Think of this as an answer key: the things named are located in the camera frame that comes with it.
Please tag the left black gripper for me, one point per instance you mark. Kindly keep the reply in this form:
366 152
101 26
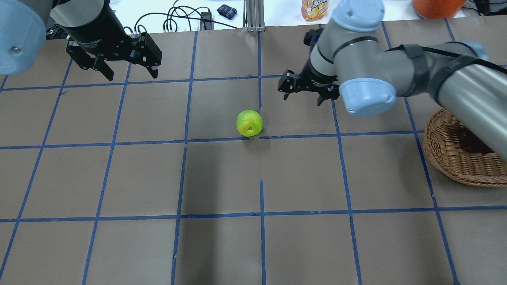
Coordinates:
96 28

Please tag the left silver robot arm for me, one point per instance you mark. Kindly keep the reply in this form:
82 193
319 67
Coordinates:
23 30

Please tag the orange round container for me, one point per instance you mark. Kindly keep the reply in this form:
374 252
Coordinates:
437 9

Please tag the aluminium frame post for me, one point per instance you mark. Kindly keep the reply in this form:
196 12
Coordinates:
254 15

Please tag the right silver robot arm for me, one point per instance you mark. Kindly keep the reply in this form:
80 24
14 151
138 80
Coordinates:
346 61

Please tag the orange drink bottle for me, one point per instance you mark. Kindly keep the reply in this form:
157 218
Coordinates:
313 10

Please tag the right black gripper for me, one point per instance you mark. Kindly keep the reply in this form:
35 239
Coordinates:
317 79

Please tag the wicker basket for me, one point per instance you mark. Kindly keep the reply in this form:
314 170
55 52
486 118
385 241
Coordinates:
459 154

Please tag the green apple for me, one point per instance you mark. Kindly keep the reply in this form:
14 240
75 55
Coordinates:
249 123

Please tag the dark blue checkered pouch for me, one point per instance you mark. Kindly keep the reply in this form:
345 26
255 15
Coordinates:
227 12

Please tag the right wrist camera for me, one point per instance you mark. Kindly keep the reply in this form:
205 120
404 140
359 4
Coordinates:
311 37

